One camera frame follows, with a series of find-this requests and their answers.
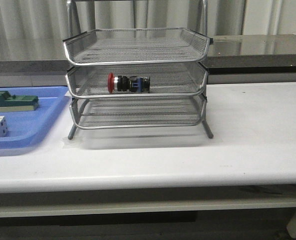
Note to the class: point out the red emergency stop button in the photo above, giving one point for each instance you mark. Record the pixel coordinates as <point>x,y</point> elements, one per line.
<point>132,84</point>

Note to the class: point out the mesh tray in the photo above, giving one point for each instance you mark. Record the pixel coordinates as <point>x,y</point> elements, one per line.
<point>107,113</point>
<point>165,78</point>
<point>136,46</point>

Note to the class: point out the blue plastic tray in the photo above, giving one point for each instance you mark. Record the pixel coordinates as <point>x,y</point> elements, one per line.
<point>26,128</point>

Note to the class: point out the green and beige terminal block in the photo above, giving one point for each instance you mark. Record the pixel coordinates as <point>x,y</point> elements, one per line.
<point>17,103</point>

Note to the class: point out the grey counter shelf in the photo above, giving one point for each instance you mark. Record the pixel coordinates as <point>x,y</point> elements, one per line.
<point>229,54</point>

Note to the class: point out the grey metal rack frame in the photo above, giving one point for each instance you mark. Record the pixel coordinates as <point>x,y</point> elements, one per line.
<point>74,26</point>

